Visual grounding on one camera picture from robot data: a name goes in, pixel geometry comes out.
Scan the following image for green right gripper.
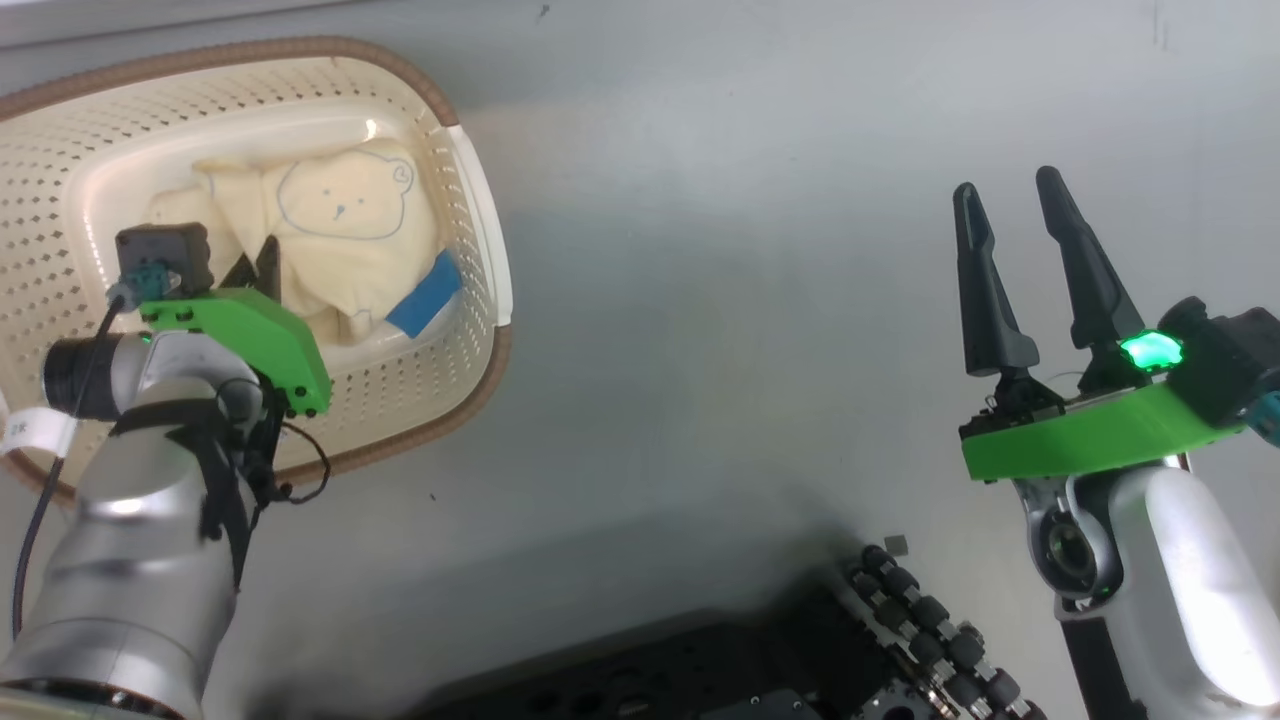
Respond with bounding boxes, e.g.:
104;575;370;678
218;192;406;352
952;166;1251;483

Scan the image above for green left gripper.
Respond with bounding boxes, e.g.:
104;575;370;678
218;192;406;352
140;235;333;419

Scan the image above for cream bear print garment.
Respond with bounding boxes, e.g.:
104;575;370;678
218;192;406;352
148;140;463;346

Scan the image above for cream perforated laundry basket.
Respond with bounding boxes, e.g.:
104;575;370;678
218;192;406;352
0;37;515;506

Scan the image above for black roller omni wheel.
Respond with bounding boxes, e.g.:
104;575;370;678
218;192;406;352
845;543;1049;720

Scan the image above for teal camera cable connector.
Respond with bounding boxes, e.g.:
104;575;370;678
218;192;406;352
1245;393;1280;446

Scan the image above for white cable label tag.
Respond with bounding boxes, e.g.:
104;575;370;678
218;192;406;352
0;408;79;459

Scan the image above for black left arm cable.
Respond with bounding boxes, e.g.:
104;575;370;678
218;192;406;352
10;290;131;641

